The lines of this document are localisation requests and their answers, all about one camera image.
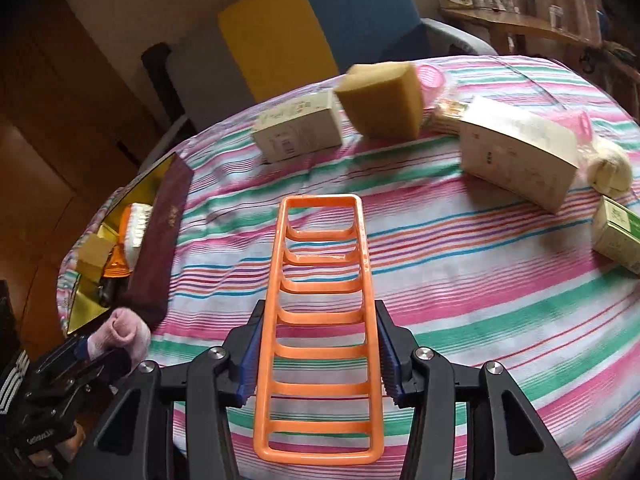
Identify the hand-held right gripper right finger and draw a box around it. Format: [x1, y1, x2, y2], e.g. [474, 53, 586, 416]
[375, 300, 576, 480]

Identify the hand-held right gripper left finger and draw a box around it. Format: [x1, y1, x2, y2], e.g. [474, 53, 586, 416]
[65, 300, 266, 480]

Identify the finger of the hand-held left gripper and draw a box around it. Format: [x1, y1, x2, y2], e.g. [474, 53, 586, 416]
[30, 337, 133, 393]

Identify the gold storage box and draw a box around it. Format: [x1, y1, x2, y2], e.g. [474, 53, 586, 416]
[60, 152, 178, 336]

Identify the pink sock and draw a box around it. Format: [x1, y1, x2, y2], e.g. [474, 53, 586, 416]
[85, 306, 152, 367]

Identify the orange plastic rack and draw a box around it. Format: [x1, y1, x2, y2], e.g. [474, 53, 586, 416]
[252, 193, 386, 466]

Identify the desktop with striped tablecloth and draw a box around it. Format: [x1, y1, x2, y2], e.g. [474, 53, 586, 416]
[57, 52, 640, 480]

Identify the white and orange brush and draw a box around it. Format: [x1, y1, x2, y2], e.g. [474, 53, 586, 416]
[120, 202, 156, 263]

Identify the maroon box lid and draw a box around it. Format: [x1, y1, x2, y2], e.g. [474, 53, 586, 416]
[125, 162, 195, 328]

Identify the wooden cabinet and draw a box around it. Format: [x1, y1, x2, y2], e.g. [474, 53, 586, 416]
[0, 0, 168, 361]

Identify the large white carton box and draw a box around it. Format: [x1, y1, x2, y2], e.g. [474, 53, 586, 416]
[457, 96, 581, 215]

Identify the small white carton box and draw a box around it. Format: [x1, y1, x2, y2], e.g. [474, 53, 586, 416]
[250, 91, 345, 163]

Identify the packet of wooden sticks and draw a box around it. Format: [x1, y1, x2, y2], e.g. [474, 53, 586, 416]
[425, 99, 473, 136]

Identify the yellow sponge block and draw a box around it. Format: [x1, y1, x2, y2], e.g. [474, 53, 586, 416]
[334, 61, 426, 141]

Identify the green and white box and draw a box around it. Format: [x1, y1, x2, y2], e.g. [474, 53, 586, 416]
[592, 196, 640, 275]

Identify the pink plastic cup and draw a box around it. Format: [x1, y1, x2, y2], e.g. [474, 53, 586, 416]
[415, 63, 448, 109]

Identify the pink plastic container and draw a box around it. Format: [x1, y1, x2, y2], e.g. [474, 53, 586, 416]
[550, 110, 596, 153]

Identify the blue and yellow chair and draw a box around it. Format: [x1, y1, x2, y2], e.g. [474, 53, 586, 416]
[137, 0, 498, 171]

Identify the wooden side table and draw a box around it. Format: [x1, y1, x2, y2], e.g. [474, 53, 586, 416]
[440, 7, 606, 56]

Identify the row of small white boxes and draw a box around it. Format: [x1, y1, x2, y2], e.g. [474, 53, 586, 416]
[472, 0, 521, 13]

